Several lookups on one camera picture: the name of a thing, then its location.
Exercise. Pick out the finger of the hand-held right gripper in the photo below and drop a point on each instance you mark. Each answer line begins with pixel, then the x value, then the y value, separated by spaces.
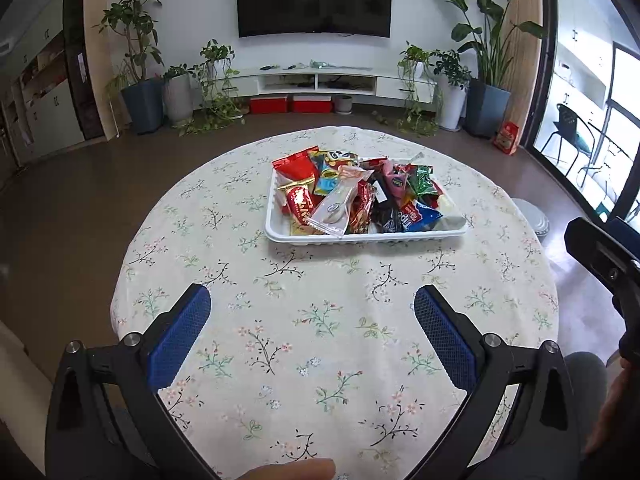
pixel 595 250
pixel 625 232

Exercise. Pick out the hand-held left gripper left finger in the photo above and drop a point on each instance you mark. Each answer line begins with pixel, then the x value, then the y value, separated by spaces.
pixel 182 330

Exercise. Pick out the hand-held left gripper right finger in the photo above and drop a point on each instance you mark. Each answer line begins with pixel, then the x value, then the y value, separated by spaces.
pixel 445 340

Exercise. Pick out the pale green snack packet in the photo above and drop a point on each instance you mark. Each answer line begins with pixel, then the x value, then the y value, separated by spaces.
pixel 447 210

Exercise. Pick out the black snack packet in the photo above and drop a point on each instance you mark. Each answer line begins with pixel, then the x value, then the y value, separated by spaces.
pixel 387 217

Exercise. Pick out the white plastic tray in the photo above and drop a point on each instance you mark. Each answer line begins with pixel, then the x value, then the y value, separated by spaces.
pixel 280 232

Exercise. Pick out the red gold snack packet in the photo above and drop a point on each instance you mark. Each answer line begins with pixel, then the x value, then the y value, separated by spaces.
pixel 361 207

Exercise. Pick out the pink snack packet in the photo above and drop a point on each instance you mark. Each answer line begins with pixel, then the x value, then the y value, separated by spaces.
pixel 395 180

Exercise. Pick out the red white snack packet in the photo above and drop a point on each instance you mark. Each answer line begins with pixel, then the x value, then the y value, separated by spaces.
pixel 300 205

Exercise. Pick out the clear orange print snack packet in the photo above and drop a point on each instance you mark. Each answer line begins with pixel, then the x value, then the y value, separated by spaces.
pixel 332 205

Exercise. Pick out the red snack bag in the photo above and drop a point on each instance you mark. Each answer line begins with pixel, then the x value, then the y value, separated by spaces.
pixel 295 165

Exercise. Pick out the panda print snack packet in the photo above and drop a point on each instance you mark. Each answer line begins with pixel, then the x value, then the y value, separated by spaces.
pixel 330 160

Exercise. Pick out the person's right hand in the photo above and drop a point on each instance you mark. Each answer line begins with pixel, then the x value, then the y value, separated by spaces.
pixel 617 410

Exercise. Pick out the person's left hand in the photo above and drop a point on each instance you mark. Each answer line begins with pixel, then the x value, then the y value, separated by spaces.
pixel 290 471

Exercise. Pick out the white grey trash bin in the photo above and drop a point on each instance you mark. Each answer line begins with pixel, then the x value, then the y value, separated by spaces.
pixel 532 215

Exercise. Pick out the person's grey trouser leg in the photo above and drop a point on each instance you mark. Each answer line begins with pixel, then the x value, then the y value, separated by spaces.
pixel 590 385

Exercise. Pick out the black metal balcony table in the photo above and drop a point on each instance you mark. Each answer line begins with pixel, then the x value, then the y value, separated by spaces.
pixel 605 142

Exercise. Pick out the round floral tablecloth table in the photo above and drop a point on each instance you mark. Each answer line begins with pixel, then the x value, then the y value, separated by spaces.
pixel 300 320

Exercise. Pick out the black balcony chair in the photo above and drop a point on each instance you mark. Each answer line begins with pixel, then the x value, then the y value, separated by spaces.
pixel 567 122

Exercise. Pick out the red gift bag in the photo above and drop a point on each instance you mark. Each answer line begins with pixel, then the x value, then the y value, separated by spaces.
pixel 506 137

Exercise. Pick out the blue square plant pot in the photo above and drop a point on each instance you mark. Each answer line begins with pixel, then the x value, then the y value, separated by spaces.
pixel 142 107
pixel 487 110

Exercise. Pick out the tall white plant pot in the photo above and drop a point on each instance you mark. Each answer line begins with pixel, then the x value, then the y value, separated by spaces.
pixel 451 107

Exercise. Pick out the black framed glass door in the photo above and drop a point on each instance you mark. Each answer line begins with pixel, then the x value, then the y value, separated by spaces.
pixel 545 35

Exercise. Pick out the trailing pothos plant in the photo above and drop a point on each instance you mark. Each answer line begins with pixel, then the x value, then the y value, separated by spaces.
pixel 215 105

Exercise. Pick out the ribbed grey plant pot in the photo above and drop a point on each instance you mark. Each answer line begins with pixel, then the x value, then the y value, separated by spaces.
pixel 177 100

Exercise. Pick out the bushy green plant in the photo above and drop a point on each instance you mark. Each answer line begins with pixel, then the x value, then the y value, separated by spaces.
pixel 452 67

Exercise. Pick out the bird of paradise plant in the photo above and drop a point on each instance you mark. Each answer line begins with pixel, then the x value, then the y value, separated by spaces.
pixel 487 35

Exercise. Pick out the small grey plant pot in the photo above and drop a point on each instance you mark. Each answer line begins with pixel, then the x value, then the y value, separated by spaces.
pixel 343 105

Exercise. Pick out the small leafy plant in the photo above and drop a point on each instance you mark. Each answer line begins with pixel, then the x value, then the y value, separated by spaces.
pixel 177 71

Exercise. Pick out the white television console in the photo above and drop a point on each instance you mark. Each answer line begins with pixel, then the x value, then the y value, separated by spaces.
pixel 395 85

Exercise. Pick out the hanging vine plant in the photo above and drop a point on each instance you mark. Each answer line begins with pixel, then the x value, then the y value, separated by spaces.
pixel 412 57

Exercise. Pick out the pale teal small item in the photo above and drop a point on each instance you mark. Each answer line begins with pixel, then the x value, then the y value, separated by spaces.
pixel 320 63

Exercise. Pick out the tall leafy tree plant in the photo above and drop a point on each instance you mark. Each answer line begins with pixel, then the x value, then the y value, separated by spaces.
pixel 132 25

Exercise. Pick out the white wall cabinet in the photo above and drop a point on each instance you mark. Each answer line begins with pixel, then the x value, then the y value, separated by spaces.
pixel 50 115

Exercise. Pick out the black wall television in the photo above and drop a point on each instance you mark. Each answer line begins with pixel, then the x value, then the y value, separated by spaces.
pixel 315 0

